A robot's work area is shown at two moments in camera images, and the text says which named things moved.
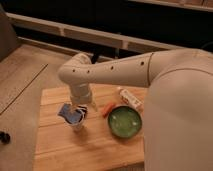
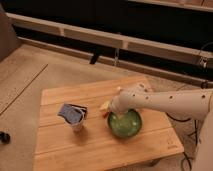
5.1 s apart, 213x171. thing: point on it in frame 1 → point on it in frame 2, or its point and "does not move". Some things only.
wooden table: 93,147 does not move
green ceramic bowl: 125,121 does not move
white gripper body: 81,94 → 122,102
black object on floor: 4,137 does not move
